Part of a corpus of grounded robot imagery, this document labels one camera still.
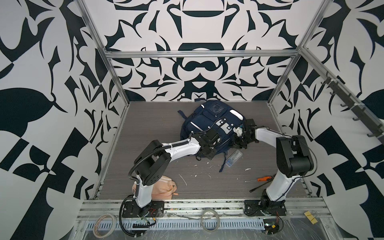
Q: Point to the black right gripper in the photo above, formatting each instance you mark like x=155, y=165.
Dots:
x=234, y=139

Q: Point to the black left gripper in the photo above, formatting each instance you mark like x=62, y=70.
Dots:
x=211, y=156

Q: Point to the navy blue student backpack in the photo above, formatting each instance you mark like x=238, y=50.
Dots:
x=212, y=115

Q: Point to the pink striped pencil pouch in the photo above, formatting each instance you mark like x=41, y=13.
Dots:
x=163, y=189

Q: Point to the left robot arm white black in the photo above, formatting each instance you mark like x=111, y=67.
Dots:
x=150, y=165

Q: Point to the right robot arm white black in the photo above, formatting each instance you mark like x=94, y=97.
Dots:
x=293, y=158

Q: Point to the clear plastic pencil case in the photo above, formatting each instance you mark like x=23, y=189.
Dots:
x=233, y=158

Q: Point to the yellow sticky note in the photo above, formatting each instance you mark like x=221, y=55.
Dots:
x=311, y=217

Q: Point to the roll of clear tape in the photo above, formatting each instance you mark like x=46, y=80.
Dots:
x=104, y=226

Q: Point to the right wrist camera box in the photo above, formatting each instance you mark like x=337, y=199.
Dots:
x=238, y=131

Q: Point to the orange handled screwdriver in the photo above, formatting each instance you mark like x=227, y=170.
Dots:
x=262, y=179

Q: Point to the black handled screwdriver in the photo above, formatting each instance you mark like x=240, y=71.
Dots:
x=258, y=187

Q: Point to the black wall hook rail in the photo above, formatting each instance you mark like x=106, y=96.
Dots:
x=350, y=102

